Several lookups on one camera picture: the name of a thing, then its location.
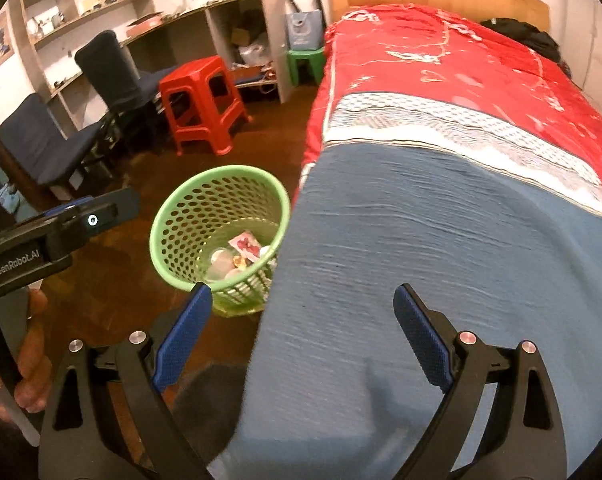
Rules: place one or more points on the white plastic bag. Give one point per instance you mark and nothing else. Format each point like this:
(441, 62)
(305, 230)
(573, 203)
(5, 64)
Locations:
(255, 55)

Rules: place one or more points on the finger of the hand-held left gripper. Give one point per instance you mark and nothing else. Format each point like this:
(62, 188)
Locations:
(106, 210)

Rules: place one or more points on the green plastic stool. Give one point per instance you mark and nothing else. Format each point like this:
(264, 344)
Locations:
(306, 55)

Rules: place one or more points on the pale blue paper bag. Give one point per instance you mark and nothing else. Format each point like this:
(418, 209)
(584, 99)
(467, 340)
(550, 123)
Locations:
(303, 30)

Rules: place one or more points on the blue ribbed blanket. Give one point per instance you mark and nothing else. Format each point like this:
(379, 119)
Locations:
(381, 260)

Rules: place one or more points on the clear round food container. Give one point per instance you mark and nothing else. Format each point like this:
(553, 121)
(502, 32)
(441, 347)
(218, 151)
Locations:
(233, 273)

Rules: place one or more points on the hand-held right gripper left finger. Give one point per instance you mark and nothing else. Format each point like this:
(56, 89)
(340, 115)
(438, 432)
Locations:
(181, 345)

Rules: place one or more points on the red white printed packet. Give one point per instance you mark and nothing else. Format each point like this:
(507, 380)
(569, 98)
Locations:
(246, 246)

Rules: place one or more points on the clear plastic cup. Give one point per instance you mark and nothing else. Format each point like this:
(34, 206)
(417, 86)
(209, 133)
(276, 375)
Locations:
(222, 259)

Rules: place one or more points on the white desk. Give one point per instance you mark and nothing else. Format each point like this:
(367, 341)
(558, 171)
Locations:
(276, 50)

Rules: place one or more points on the cardboard box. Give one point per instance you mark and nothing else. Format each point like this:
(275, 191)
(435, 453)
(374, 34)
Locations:
(241, 37)

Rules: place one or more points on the bed with red-blue quilt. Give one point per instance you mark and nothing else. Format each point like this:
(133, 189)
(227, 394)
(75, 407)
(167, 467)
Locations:
(431, 70)

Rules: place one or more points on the wall shelf unit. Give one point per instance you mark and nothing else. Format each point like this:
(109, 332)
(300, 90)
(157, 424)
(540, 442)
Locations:
(91, 12)

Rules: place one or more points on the white wardrobe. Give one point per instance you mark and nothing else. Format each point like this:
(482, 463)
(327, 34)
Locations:
(596, 35)

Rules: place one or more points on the green plastic wastebasket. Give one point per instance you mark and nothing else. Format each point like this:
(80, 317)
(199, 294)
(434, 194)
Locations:
(181, 210)

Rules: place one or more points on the dark blue chair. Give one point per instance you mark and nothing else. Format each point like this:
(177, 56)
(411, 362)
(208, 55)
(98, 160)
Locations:
(36, 135)
(106, 70)

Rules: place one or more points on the red plastic stool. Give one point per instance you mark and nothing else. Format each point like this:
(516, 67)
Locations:
(196, 70)

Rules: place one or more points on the red flat box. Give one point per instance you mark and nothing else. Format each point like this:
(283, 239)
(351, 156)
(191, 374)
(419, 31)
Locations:
(145, 21)

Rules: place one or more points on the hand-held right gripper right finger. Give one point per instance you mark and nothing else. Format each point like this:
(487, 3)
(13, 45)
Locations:
(426, 345)

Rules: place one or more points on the black bag on bed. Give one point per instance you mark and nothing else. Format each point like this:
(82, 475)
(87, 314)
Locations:
(526, 35)

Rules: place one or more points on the person's left hand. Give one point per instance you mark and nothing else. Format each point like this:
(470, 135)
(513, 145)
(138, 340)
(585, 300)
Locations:
(35, 360)

